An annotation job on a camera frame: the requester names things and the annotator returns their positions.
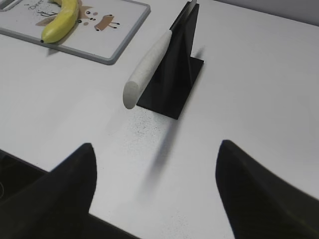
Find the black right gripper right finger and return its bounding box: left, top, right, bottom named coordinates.
left=215, top=140, right=319, bottom=239

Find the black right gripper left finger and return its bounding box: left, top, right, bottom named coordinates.
left=0, top=143, right=97, bottom=239

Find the white handled kitchen knife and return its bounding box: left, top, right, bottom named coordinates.
left=123, top=0, right=197, bottom=110

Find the yellow plastic banana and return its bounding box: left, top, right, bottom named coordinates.
left=41, top=0, right=79, bottom=43

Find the black knife stand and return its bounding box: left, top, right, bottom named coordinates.
left=137, top=0, right=204, bottom=119

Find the grey rimmed white cutting board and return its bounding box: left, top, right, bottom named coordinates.
left=0, top=0, right=151, bottom=65

